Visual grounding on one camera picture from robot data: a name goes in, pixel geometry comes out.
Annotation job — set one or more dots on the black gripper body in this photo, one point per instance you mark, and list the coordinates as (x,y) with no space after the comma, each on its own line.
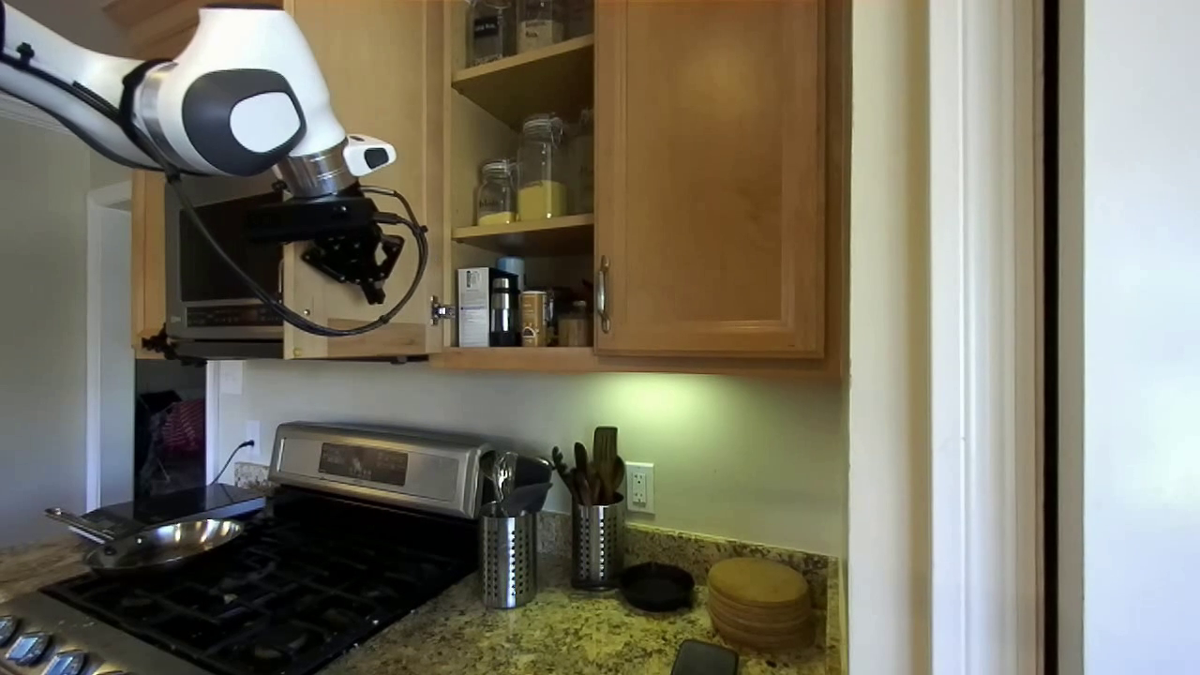
(338,233)

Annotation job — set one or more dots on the wooden cabinet door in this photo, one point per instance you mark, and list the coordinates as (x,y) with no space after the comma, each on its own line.
(378,76)
(713,173)

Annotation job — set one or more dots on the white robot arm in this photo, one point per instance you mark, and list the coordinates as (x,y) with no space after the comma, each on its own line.
(248,115)

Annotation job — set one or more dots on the black thermos bottle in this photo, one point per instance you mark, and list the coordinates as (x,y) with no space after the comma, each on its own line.
(505,314)

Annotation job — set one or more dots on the small brown bottle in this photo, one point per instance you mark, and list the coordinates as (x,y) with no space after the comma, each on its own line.
(575,323)

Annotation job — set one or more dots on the wooden cabinet body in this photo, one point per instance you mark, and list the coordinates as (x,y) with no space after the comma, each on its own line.
(528,79)

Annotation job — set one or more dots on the white door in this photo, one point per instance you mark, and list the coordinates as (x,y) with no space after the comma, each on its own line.
(1145,340)

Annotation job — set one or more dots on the white box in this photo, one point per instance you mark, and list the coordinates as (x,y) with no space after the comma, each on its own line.
(473,305)

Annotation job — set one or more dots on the small glass jar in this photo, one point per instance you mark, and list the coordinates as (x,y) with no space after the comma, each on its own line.
(497,198)

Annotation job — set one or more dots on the stainless steel microwave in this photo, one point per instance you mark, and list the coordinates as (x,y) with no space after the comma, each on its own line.
(227,303)

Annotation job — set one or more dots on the glass jar yellow contents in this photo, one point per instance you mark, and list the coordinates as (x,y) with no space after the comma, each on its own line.
(540,173)

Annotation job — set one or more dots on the metal ladle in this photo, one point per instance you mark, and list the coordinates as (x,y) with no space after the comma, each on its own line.
(502,475)

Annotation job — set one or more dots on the glass jar dark lid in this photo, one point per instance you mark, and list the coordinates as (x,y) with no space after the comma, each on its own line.
(487,29)

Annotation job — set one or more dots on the black plastic utensil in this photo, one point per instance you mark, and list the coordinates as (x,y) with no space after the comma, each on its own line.
(535,481)

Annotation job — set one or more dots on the dark kitchen utensil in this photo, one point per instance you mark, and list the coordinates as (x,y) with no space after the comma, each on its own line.
(572,475)

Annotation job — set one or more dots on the glass jar light contents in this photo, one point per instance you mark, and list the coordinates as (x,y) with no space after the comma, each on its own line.
(539,24)

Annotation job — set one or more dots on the stainless steel stove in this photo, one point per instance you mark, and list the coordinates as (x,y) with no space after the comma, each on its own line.
(313,565)

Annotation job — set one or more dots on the dark wooden spatula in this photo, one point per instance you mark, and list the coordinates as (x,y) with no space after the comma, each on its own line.
(610,459)

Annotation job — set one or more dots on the perforated steel utensil holder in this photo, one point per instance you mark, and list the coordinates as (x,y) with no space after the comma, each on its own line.
(509,565)
(597,544)

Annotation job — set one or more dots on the steel frying pan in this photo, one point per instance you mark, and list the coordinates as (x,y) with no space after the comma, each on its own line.
(163,543)

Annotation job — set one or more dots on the small black dish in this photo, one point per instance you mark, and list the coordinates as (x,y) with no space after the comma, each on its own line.
(659,588)

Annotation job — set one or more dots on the wooden cutting board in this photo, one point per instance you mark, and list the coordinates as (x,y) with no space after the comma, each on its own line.
(40,569)

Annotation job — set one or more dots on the white wall outlet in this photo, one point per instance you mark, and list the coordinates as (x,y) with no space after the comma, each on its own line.
(640,489)
(248,449)

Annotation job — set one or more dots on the white door frame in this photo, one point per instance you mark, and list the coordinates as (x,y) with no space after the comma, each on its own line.
(987,340)

